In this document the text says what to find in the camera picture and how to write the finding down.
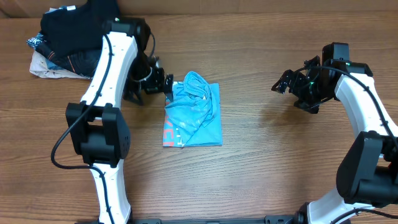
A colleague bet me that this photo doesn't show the light blue printed t-shirt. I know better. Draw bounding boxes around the light blue printed t-shirt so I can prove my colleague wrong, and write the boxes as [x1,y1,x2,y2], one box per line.
[162,71,223,147]

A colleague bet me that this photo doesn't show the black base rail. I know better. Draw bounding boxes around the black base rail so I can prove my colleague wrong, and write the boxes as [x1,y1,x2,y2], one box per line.
[133,215,295,224]

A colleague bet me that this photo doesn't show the dark patterned folded garment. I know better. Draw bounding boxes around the dark patterned folded garment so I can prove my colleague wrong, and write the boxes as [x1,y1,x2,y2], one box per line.
[26,33,101,79]

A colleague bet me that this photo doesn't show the black folded shirt on pile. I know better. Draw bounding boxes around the black folded shirt on pile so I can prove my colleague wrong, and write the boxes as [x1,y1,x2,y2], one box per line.
[40,0,120,57]

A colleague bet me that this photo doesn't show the beige folded garment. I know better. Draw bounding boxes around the beige folded garment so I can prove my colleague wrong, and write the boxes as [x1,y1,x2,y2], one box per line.
[29,51,90,79]

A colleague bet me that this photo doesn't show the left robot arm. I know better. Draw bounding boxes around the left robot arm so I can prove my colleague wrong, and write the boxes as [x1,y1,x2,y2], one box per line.
[65,17,174,223]

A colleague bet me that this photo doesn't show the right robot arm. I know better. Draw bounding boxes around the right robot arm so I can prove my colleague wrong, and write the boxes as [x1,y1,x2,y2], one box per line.
[264,42,397,224]

